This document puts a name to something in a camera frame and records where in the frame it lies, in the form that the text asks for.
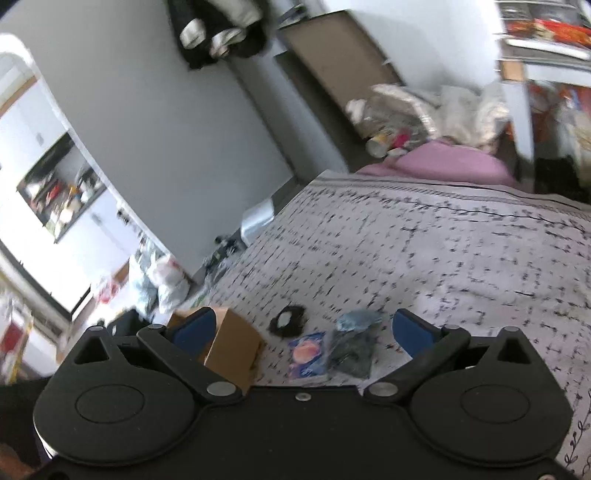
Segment orange sponge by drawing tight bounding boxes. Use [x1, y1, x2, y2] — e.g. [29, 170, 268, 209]
[288, 332, 331, 382]

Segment white red plastic bag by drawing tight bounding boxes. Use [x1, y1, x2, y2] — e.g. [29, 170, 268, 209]
[154, 255, 191, 315]

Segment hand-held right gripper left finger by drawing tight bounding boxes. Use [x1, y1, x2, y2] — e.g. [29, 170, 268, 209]
[69, 307, 244, 407]

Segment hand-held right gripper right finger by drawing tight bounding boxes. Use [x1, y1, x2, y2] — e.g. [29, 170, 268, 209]
[364, 308, 537, 408]

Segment pink pillow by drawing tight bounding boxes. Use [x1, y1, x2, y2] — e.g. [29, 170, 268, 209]
[358, 140, 519, 188]

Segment silver grey bin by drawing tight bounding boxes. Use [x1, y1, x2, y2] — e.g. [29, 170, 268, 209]
[240, 200, 279, 244]

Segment black cube stool white dots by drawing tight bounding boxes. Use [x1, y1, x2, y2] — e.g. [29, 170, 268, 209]
[107, 309, 149, 339]

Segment white desk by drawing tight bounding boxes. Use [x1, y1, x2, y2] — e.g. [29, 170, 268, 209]
[495, 39, 591, 163]

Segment brown cardboard box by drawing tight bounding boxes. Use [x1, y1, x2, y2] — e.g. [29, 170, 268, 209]
[168, 305, 265, 393]

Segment dark grey cloth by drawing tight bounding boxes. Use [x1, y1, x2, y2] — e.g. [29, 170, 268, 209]
[325, 309, 387, 380]

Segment pile of clear plastic bags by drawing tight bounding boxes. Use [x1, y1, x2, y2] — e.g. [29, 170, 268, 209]
[345, 82, 505, 151]

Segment hanging dark clothes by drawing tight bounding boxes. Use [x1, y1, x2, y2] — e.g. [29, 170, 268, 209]
[165, 0, 274, 71]

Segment red snack packet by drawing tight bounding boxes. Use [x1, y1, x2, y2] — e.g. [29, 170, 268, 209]
[503, 16, 591, 46]

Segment brown board with black frame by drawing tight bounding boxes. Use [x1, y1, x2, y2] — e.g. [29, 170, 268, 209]
[276, 9, 408, 114]

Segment grey blue plastic bag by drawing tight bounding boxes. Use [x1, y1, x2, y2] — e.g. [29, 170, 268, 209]
[128, 253, 160, 316]

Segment black and white soft pad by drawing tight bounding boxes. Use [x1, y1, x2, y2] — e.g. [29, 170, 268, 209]
[269, 304, 308, 341]

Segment black tripod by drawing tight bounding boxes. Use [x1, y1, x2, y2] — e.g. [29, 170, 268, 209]
[203, 234, 245, 273]

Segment paper cup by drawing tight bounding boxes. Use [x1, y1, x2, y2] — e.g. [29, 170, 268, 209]
[366, 133, 394, 158]

